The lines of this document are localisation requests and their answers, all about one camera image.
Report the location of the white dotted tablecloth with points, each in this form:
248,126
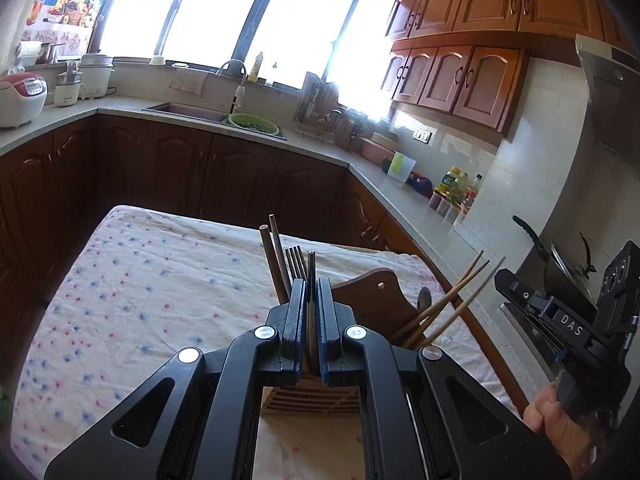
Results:
148,284

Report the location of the person's right hand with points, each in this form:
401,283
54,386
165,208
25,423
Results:
545,415

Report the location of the lower wooden cabinets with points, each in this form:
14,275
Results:
57,187

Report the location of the black wok pan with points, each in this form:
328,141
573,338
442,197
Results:
564,279

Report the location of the upper wooden cabinets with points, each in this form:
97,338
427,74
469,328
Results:
467,58

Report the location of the dish drying rack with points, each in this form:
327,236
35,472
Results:
319,115

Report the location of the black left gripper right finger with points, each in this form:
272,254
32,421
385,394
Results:
355,356

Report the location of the curved sink faucet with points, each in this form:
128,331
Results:
236,69

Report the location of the wooden chopstick in holder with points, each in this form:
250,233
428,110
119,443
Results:
445,304
440,302

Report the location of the green colander basket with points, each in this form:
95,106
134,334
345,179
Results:
253,123

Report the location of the wooden chopstick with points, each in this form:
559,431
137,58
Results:
429,339
440,302
445,304

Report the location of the white red rice cooker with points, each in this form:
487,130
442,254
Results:
22,98

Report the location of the wooden utensil holder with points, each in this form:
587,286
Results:
375,301

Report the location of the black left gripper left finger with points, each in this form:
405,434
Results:
231,389

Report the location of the metal fork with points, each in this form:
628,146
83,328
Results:
295,260

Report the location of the range hood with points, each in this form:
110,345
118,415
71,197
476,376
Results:
613,80

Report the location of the dark chopstick in holder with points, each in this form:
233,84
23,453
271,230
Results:
278,249
273,264

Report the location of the white pot cooker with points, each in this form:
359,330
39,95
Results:
96,70

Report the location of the small white blender appliance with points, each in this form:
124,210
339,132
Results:
67,85

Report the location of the tropical fruit poster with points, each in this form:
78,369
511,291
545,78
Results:
67,24

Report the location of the green white pitcher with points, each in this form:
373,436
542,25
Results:
400,168

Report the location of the wooden cabinets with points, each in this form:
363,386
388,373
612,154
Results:
57,187
467,58

